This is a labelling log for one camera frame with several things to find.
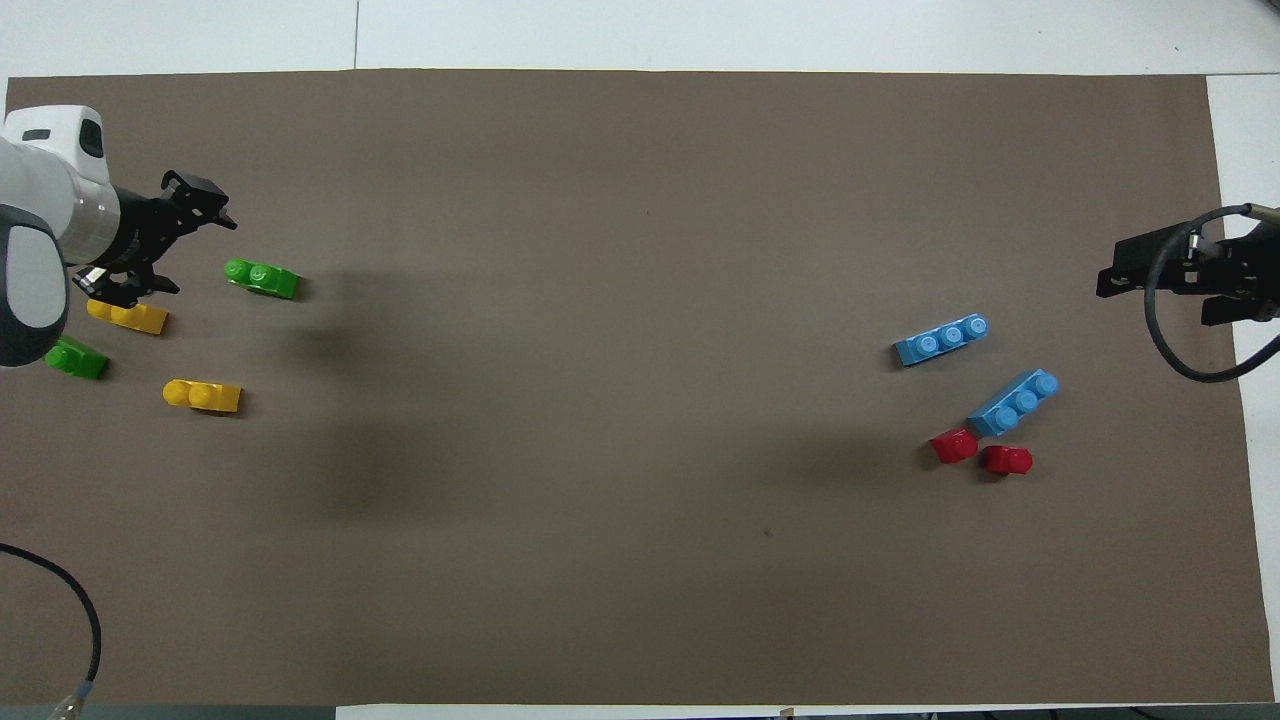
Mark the green two-stud block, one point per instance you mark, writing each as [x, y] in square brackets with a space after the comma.
[262, 278]
[80, 360]

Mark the yellow two-stud block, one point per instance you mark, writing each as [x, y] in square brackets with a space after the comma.
[140, 318]
[205, 397]

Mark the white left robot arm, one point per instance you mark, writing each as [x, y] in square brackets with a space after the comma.
[45, 190]

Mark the blue three-stud block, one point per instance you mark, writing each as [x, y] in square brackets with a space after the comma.
[1015, 402]
[942, 340]

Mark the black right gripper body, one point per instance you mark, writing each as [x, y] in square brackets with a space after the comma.
[1215, 270]

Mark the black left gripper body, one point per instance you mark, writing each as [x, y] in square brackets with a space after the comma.
[140, 240]

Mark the brown table mat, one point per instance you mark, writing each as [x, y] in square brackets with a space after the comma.
[640, 200]

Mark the red one-stud block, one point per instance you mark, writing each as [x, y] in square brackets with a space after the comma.
[1008, 460]
[955, 445]

